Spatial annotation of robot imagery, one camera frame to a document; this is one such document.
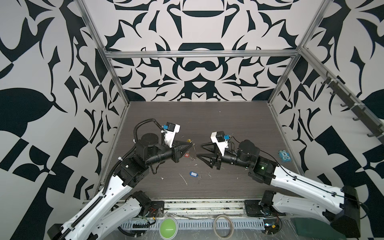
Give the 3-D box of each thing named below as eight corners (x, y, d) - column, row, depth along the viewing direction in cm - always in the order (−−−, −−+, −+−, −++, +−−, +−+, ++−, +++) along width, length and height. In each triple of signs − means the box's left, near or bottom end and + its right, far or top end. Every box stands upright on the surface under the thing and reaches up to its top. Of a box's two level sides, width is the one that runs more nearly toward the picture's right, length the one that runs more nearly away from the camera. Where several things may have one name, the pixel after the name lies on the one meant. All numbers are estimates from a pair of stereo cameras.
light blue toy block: (281, 162, 92) (283, 160, 90) (277, 151, 96) (279, 150, 95) (290, 162, 92) (292, 160, 90) (286, 151, 96) (287, 150, 95)
